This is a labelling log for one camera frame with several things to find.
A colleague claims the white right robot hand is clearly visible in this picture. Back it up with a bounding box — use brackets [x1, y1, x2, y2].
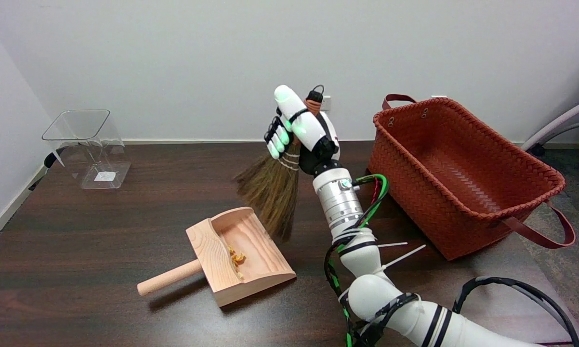
[264, 85, 342, 175]

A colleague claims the brown straw hand broom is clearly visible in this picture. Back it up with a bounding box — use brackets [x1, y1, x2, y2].
[234, 85, 325, 243]

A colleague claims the wooden dustpan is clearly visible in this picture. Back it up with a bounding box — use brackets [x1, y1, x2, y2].
[137, 207, 297, 307]

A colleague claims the red woven basket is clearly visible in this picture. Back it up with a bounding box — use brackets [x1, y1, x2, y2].
[367, 93, 576, 261]

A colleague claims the clear plastic bin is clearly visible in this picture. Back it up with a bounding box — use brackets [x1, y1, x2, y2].
[42, 109, 131, 190]

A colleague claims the black clamp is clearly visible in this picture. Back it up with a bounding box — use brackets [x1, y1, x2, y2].
[28, 147, 68, 191]

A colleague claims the black sleeved cable loop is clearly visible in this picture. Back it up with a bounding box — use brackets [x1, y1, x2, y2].
[452, 276, 579, 347]

